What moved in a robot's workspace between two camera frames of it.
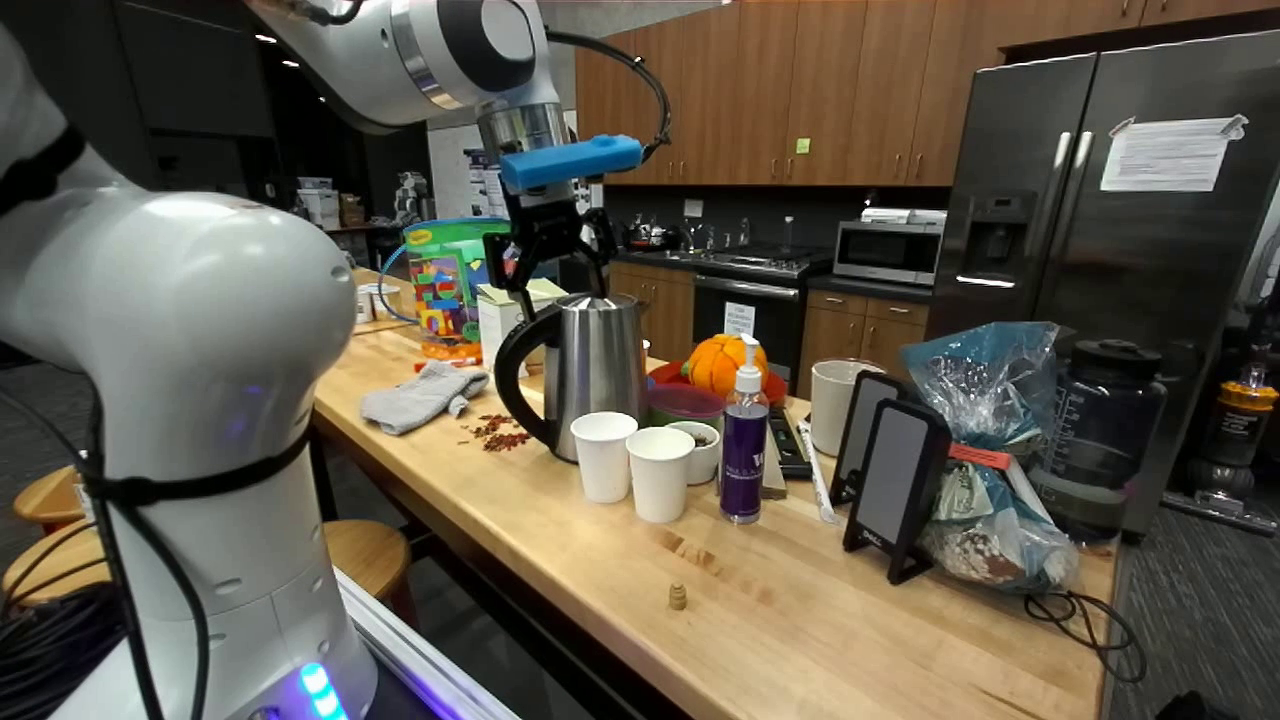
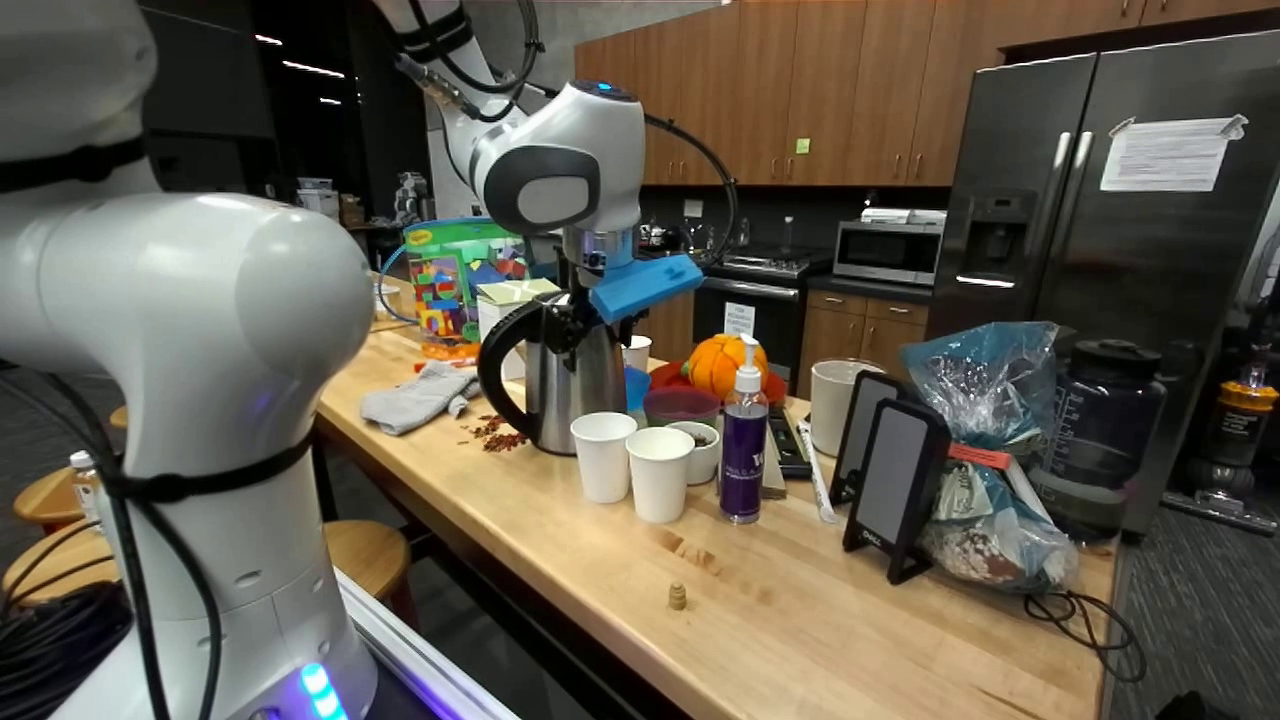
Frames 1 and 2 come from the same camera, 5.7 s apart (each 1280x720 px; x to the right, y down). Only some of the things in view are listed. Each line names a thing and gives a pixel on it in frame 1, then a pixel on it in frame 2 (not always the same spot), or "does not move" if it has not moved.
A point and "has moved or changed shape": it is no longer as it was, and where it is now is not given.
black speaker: (863, 411) does not move
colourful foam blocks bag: (445, 259) does not move
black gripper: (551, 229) → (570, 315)
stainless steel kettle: (594, 362) has moved or changed shape
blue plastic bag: (989, 387) does not move
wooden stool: (365, 549) does not move
